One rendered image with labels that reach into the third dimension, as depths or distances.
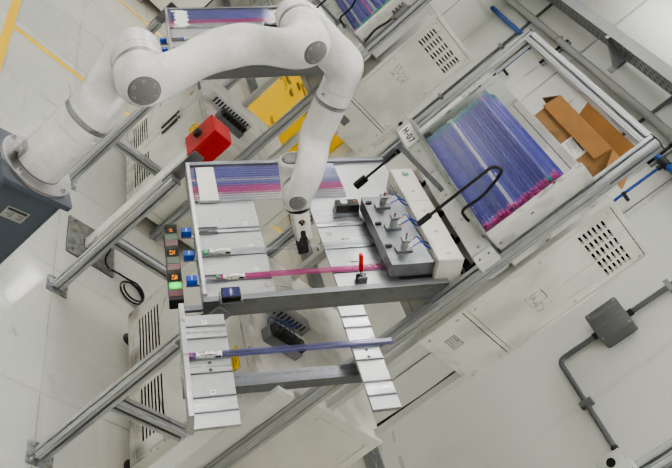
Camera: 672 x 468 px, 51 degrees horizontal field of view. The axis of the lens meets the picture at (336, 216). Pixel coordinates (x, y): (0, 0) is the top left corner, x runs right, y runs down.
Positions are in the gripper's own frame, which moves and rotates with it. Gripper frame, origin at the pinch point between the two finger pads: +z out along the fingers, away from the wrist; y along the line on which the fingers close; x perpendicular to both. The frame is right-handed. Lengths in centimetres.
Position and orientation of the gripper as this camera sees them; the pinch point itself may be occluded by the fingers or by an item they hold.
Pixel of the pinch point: (302, 245)
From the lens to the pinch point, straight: 213.9
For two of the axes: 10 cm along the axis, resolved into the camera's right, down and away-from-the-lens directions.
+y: -2.4, -5.9, 7.7
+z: 0.5, 7.8, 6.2
